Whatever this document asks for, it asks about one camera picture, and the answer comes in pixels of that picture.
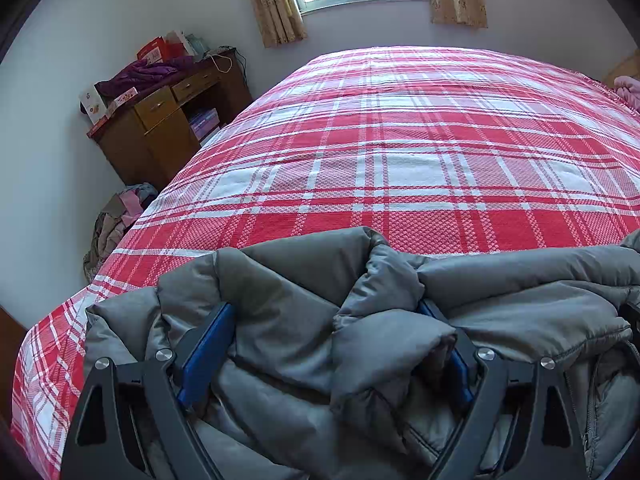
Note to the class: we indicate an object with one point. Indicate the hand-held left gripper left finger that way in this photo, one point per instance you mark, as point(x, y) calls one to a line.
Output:
point(205, 360)

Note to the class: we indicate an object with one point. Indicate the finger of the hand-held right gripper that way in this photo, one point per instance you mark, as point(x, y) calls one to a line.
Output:
point(632, 317)

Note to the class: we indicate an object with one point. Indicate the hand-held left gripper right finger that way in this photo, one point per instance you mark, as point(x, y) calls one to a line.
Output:
point(462, 380)

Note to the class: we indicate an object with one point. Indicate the grey puffer jacket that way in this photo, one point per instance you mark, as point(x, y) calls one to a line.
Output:
point(300, 320)

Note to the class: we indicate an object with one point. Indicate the pile of clothes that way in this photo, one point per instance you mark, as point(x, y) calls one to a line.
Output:
point(112, 230)

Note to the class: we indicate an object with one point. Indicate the dark wooden footboard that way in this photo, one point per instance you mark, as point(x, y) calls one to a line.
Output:
point(10, 355)

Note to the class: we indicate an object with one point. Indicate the brown wooden desk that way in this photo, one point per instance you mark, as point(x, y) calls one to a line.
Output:
point(150, 150)

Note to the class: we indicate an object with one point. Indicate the pink folded quilt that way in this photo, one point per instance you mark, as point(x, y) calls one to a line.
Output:
point(631, 91)

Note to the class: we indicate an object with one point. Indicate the stack of boxes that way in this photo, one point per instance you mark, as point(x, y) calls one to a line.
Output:
point(202, 122)

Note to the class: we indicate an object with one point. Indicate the wooden headboard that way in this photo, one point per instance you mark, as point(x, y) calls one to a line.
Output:
point(627, 67)

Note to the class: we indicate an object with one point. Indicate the bed with red plaid sheet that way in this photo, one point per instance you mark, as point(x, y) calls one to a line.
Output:
point(400, 135)

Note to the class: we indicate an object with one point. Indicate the flat pink box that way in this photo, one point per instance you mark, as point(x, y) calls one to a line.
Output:
point(122, 99)

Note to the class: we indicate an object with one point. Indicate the white printed box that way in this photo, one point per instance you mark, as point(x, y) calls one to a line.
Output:
point(92, 105)

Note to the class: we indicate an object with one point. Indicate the purple jacket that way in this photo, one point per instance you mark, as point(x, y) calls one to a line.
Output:
point(145, 75)

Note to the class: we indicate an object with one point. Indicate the red cardboard box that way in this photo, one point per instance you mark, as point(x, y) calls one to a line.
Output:
point(155, 50)

